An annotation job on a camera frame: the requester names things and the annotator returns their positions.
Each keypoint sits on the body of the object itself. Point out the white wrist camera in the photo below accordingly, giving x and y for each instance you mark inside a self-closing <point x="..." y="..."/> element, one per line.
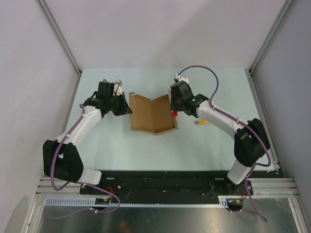
<point x="117" y="88"/>
<point x="178" y="78"/>

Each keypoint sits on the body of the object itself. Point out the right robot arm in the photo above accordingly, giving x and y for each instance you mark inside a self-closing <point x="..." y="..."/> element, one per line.
<point x="250" y="138"/>

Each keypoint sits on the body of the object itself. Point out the yellow utility knife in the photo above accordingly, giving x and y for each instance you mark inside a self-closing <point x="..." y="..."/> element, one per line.
<point x="201" y="122"/>

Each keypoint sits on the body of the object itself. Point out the right aluminium frame post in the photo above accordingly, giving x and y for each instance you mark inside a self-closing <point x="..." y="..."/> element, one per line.
<point x="276" y="26"/>

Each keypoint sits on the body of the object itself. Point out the aluminium frame post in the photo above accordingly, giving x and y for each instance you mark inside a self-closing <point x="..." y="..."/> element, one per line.
<point x="276" y="26"/>
<point x="47" y="13"/>

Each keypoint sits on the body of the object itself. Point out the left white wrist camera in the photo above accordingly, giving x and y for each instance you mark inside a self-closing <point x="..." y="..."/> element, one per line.
<point x="117" y="88"/>

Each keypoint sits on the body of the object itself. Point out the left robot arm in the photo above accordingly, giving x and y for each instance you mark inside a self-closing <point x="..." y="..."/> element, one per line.
<point x="61" y="158"/>

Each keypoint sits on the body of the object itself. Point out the left aluminium frame post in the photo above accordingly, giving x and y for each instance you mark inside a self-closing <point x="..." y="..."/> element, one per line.
<point x="47" y="13"/>

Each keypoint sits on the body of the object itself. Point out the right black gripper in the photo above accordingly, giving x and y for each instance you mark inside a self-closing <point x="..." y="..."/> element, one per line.
<point x="173" y="106"/>

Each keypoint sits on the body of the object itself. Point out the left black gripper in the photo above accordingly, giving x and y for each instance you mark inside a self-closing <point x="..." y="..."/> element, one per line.
<point x="125" y="108"/>

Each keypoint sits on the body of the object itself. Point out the brown cardboard express box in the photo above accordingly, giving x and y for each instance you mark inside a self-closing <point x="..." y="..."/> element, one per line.
<point x="151" y="115"/>

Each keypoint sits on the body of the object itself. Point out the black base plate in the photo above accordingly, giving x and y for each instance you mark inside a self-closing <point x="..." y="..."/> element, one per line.
<point x="171" y="187"/>

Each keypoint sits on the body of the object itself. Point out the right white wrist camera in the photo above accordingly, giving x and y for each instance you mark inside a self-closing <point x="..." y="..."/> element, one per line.
<point x="178" y="78"/>

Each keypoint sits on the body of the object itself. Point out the aluminium front rail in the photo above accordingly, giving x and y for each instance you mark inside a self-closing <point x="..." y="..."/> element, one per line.
<point x="262" y="188"/>

